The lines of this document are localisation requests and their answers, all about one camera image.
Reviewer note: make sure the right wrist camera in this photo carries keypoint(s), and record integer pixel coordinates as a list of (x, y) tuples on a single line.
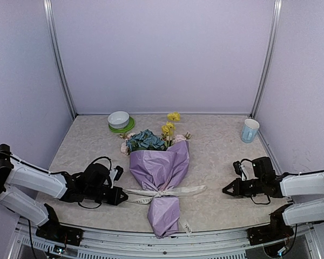
[(240, 170)]

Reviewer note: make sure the white ceramic bowl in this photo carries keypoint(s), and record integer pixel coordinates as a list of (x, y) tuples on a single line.
[(118, 119)]

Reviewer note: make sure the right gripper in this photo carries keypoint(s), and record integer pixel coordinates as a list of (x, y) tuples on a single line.
[(237, 190)]

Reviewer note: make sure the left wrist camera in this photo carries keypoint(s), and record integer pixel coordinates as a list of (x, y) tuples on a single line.
[(115, 175)]

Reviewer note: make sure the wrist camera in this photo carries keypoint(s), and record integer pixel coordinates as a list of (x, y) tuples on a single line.
[(115, 175), (240, 170)]

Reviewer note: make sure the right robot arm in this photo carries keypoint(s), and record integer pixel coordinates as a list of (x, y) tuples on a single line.
[(258, 177)]

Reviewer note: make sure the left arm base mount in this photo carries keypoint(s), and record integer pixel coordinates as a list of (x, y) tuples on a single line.
[(62, 234)]

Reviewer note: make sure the green plate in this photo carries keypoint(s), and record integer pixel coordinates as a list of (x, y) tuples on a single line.
[(127, 128)]

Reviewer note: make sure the front aluminium rail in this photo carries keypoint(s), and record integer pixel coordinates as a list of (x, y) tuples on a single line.
[(100, 243)]

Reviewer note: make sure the aluminium frame post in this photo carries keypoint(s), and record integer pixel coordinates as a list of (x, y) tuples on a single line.
[(58, 58), (268, 57)]

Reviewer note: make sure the light blue mug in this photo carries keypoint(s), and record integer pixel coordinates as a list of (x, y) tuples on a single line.
[(249, 130)]

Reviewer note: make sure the blue fake flower bunch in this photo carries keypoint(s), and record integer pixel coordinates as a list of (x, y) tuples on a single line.
[(145, 140)]

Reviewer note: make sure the right aluminium frame post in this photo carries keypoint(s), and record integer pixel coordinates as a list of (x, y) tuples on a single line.
[(268, 57)]

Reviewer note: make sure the left aluminium frame post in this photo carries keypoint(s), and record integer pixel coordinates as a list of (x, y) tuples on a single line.
[(58, 58)]

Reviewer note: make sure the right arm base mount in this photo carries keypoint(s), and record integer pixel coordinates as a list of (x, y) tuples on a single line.
[(267, 233)]

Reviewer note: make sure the clear printed cellophane wrap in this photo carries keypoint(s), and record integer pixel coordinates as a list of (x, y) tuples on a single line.
[(164, 194)]

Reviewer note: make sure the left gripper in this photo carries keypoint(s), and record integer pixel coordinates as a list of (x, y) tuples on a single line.
[(114, 200)]

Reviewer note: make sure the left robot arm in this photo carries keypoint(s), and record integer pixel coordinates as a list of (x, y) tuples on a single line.
[(96, 183)]

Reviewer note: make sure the yellow fake flower stem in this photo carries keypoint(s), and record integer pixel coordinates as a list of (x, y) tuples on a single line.
[(168, 129)]

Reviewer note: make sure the purple wrapping paper sheet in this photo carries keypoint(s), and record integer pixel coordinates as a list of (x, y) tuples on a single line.
[(161, 171)]

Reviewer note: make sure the pink fake rose bunch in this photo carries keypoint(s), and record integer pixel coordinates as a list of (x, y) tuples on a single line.
[(124, 148)]

